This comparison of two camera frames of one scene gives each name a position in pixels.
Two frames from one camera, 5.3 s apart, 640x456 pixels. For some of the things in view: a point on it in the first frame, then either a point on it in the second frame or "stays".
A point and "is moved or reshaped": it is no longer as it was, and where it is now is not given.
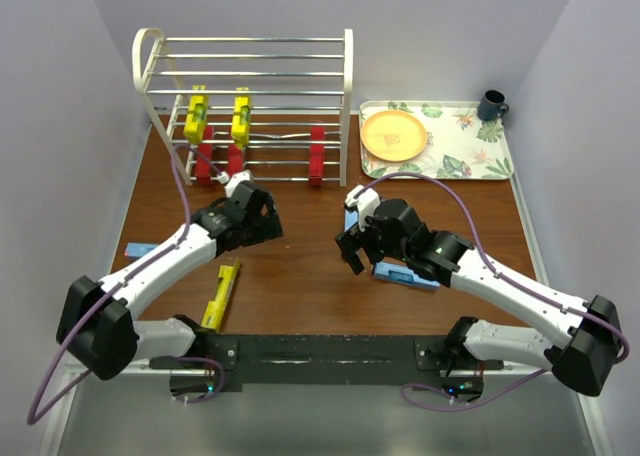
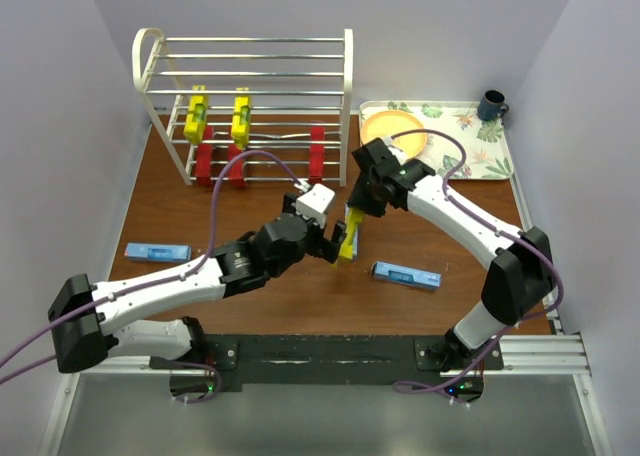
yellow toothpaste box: x=241 y=121 stays
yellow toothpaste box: x=197 y=116 stays
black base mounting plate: x=224 y=364 stays
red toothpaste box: x=204 y=157 stays
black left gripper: x=267 y=228 → x=324 y=248
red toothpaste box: x=235 y=160 stays
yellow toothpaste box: x=215 y=308 is moved or reshaped
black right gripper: x=350 y=242 → x=358 y=200
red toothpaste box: x=316 y=155 stays
